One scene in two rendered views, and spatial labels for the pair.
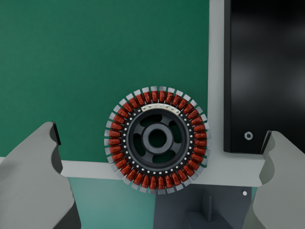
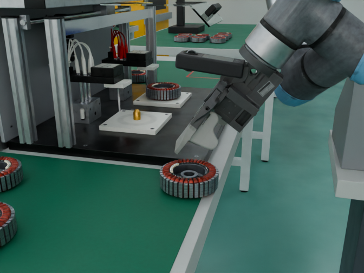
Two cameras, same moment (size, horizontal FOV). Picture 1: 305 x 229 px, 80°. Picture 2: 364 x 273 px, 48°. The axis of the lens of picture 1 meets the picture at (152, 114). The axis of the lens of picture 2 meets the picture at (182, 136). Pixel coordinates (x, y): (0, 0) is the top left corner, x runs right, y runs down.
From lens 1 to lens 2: 70 cm
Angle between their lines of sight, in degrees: 69
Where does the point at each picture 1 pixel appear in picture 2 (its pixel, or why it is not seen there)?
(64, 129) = (170, 216)
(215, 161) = not seen: hidden behind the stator
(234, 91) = (171, 156)
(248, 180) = (220, 166)
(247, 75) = (164, 153)
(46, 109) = (152, 222)
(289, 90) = not seen: hidden behind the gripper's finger
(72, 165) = (197, 216)
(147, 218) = not seen: outside the picture
